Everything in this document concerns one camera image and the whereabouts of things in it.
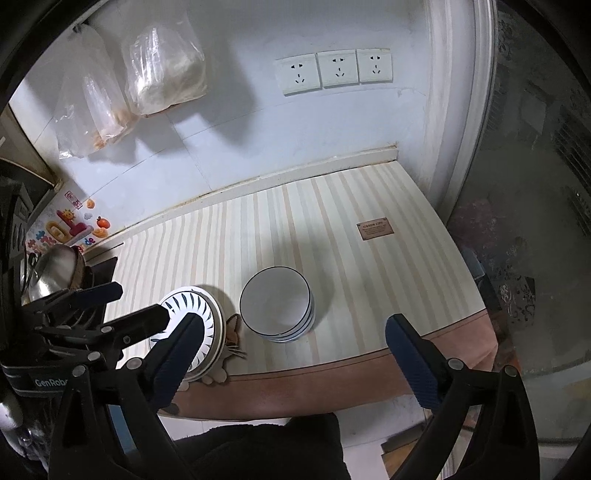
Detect black induction cooktop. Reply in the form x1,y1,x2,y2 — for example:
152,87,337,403
81,257,117,289

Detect white wall socket right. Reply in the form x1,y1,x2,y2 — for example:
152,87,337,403
356,48,394,84

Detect clear plastic bag orange contents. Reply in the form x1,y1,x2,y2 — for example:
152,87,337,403
54,24,137,159

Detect white wall socket left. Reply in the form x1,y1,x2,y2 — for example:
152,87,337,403
274,54,322,96

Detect colourful wall sticker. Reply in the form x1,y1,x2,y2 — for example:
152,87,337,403
25,187,112,255

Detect white plate blue stripes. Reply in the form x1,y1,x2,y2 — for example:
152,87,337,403
149,285,226,383

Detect plastic bag white contents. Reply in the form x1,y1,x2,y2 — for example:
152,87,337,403
121,20,207,117

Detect brown label sticker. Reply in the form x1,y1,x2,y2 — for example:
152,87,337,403
356,217,394,241

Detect white wall socket middle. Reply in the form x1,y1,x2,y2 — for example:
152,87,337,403
317,49,360,88

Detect stainless steel wok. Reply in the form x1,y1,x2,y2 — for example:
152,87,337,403
21,245,85,305

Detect white bowls blue rim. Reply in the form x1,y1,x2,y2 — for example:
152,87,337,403
239,266,315,343

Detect white wall socket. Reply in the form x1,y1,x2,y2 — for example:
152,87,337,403
274,54,322,96
317,49,360,88
356,48,394,84

